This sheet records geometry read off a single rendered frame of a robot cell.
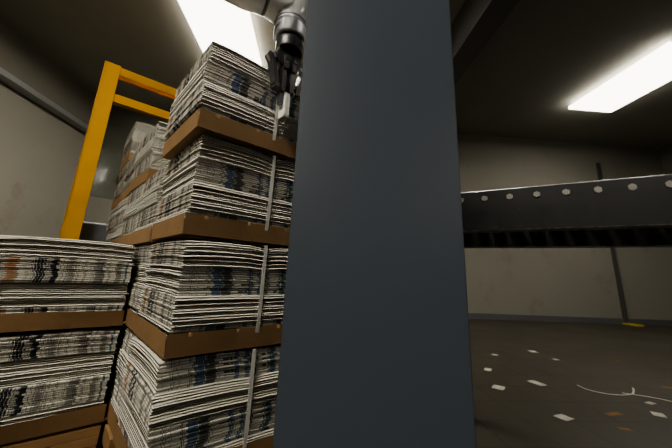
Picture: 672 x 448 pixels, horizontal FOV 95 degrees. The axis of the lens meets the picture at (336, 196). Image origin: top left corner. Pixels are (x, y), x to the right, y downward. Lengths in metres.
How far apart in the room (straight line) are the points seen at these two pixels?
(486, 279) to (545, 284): 0.92
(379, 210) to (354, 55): 0.21
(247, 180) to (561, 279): 5.52
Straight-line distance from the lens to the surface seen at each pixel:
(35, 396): 1.12
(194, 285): 0.71
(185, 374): 0.74
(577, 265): 6.13
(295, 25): 0.95
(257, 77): 0.88
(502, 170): 5.74
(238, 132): 0.78
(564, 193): 1.01
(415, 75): 0.44
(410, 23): 0.49
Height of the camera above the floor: 0.54
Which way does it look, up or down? 14 degrees up
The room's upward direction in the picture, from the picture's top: 2 degrees clockwise
